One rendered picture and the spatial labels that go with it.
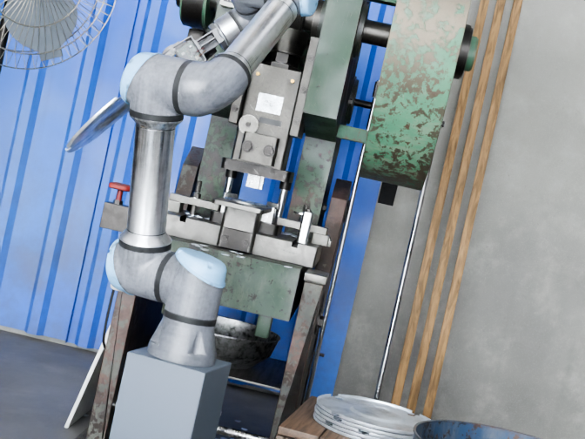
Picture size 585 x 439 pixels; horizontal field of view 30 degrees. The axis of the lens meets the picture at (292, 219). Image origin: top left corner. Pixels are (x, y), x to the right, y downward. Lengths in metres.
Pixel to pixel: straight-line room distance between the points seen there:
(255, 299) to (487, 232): 1.59
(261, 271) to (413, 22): 0.77
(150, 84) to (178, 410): 0.69
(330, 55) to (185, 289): 0.97
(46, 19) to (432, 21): 1.25
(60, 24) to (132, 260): 1.23
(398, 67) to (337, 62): 0.31
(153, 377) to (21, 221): 2.22
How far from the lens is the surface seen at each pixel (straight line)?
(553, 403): 4.44
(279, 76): 3.09
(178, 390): 2.34
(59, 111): 4.46
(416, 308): 4.01
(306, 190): 3.33
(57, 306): 4.48
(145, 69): 2.30
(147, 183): 2.35
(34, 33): 3.45
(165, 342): 2.36
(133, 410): 2.38
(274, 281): 2.94
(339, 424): 2.49
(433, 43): 2.77
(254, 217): 2.99
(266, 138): 3.05
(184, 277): 2.35
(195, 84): 2.25
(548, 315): 4.39
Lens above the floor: 0.92
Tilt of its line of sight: 3 degrees down
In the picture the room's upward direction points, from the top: 13 degrees clockwise
